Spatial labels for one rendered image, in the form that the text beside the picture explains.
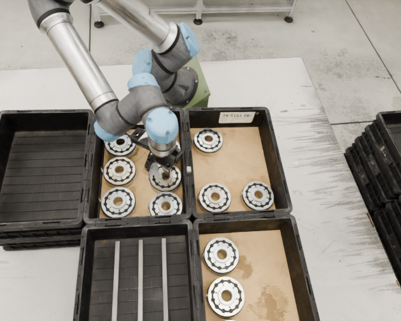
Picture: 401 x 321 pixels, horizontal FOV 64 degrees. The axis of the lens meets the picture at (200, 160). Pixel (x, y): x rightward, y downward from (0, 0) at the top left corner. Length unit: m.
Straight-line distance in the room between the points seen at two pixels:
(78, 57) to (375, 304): 1.18
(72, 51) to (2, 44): 2.09
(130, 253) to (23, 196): 0.39
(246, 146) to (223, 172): 0.14
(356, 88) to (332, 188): 1.61
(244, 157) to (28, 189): 0.72
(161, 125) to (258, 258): 0.51
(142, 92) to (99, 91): 0.14
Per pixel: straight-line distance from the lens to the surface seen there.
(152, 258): 0.99
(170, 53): 1.15
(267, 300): 1.01
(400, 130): 2.02
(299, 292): 1.00
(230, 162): 1.13
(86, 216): 0.95
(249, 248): 1.02
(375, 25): 3.61
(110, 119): 0.88
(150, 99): 0.80
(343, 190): 1.38
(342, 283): 1.25
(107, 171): 1.08
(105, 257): 1.01
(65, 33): 0.98
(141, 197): 1.06
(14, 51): 2.92
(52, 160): 1.18
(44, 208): 1.11
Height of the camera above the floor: 1.79
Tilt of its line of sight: 59 degrees down
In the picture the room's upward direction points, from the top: 9 degrees clockwise
